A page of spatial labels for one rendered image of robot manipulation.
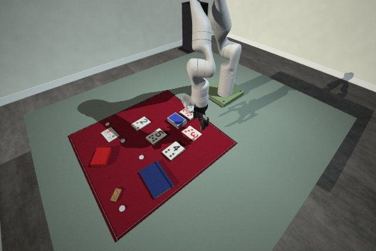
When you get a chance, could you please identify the red rectangular tile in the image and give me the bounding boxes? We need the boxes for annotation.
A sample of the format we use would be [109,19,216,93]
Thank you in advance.
[90,148,112,167]

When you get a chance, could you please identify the blue card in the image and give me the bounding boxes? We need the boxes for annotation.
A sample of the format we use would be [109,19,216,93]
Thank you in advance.
[168,113,186,126]

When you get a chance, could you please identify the dark red cloth mat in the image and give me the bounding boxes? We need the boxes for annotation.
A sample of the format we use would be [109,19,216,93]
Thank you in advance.
[71,92,233,236]

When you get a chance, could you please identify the dark red fabric mat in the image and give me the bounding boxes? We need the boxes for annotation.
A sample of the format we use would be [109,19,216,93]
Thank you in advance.
[68,90,237,242]

